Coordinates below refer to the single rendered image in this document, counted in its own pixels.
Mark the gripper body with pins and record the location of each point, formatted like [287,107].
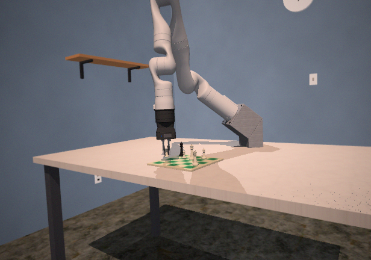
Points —
[164,117]

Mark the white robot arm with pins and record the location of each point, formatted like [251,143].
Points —
[172,41]

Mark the green and cream chessboard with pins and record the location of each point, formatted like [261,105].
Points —
[176,162]

